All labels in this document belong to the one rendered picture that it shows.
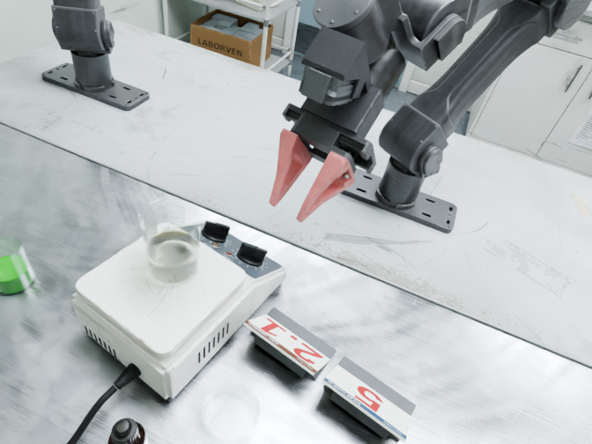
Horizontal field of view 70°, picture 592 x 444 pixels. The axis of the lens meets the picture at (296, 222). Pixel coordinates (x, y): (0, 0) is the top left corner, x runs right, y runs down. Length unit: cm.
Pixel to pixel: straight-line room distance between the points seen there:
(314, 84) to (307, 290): 27
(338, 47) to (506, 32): 33
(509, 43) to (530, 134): 219
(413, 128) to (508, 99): 215
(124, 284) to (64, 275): 15
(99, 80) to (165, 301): 56
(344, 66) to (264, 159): 39
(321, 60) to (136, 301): 27
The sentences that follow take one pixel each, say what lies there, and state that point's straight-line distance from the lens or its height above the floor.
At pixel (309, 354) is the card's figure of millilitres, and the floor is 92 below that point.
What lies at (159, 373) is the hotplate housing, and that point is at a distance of 41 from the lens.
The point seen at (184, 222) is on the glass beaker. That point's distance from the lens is 42.
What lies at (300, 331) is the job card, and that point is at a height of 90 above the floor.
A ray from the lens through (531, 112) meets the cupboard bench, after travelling 279.
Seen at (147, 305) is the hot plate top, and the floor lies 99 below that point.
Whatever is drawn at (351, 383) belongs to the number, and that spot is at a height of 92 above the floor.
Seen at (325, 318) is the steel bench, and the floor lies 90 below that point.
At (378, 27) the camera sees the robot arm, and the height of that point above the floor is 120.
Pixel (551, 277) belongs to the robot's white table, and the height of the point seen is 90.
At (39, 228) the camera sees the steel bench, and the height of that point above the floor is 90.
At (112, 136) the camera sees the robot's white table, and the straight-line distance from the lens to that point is 78.
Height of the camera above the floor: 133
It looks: 43 degrees down
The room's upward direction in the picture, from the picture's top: 12 degrees clockwise
